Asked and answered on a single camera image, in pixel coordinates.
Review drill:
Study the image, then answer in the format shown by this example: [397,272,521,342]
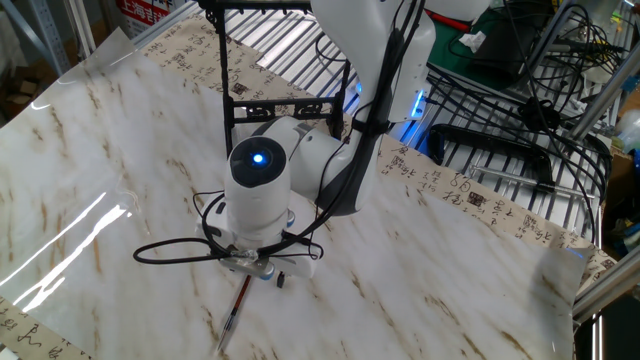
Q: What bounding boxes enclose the aluminium profile bar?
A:
[571,257,640,324]
[522,0,581,74]
[130,0,201,49]
[567,47,640,142]

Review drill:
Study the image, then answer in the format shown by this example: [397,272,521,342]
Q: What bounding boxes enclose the thin metal rod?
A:
[468,163,597,200]

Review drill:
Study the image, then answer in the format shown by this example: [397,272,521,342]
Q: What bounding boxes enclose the brown calligraphy brush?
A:
[215,273,253,352]

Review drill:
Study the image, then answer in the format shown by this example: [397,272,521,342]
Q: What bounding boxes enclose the glossy marble pattern mat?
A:
[0,27,589,360]

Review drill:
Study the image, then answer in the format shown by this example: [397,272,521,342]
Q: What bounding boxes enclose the grey steel shelf frame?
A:
[0,0,71,76]

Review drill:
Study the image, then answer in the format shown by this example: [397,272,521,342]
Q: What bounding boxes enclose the flat black box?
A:
[472,17,544,89]

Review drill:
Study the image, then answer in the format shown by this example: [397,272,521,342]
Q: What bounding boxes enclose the white crumpled paper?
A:
[458,30,488,53]

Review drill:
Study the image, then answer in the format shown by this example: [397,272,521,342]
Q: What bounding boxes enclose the black cable tie strap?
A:
[351,117,395,137]

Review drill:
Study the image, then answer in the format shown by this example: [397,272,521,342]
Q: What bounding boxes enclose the green cutting mat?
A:
[429,9,506,91]

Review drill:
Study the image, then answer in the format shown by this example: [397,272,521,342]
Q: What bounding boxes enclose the beige calligraphy paper sheet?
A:
[0,12,619,360]

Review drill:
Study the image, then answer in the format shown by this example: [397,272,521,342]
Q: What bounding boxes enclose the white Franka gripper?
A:
[197,192,324,290]

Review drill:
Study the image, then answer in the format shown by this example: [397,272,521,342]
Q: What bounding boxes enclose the black carved pen rack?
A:
[197,0,354,163]

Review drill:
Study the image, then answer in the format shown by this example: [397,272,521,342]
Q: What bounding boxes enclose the brown cardboard box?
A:
[602,149,640,211]

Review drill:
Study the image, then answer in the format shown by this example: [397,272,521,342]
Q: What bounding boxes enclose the black round plug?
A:
[518,96,562,134]

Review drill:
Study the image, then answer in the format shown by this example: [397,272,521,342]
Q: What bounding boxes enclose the tangled black cables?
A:
[427,0,631,241]

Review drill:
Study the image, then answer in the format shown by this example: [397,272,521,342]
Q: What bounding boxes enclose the red white printed sign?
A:
[115,0,174,39]

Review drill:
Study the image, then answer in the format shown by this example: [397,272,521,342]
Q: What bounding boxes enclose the silver camera box blue end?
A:
[219,252,276,282]

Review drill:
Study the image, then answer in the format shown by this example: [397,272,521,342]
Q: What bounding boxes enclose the white post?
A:
[63,0,97,59]

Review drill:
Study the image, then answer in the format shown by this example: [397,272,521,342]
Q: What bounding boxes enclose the black bent clamp bracket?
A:
[427,123,556,187]

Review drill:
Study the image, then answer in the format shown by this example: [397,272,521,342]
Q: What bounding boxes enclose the brown cardboard scraps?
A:
[0,74,42,117]

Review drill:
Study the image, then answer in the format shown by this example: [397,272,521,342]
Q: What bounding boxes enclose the red pen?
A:
[424,8,472,34]

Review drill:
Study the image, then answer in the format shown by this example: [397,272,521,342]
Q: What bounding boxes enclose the clear plastic bottle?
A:
[615,108,640,154]

